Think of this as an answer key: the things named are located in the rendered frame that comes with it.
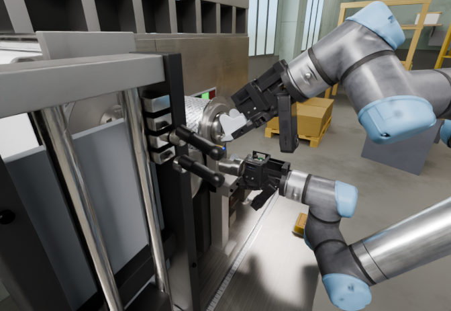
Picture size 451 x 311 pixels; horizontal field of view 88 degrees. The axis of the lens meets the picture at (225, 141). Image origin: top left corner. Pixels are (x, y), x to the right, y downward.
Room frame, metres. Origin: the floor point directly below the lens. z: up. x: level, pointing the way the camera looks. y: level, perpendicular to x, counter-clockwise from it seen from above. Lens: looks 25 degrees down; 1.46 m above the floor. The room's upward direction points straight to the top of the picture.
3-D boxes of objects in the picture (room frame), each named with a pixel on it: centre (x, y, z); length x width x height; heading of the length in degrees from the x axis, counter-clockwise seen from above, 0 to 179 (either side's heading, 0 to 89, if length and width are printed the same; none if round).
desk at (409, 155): (2.87, -2.45, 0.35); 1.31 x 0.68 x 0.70; 133
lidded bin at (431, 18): (5.86, -4.53, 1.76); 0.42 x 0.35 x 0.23; 48
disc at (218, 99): (0.52, 0.02, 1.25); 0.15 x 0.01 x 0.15; 150
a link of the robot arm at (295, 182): (0.48, -0.18, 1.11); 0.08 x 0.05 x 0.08; 150
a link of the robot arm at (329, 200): (0.44, -0.24, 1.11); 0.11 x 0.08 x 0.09; 60
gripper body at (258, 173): (0.52, -0.11, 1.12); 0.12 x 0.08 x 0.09; 60
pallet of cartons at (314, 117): (3.62, -1.25, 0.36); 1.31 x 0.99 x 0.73; 138
